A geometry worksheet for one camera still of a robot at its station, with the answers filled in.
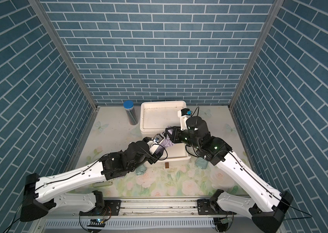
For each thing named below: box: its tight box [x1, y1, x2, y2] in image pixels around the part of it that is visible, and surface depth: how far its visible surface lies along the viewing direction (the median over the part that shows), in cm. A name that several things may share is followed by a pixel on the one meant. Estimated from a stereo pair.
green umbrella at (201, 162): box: [194, 156, 209, 170], surface depth 89 cm
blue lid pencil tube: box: [123, 99, 139, 126], surface depth 101 cm
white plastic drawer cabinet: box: [139, 100, 187, 135], surface depth 86 cm
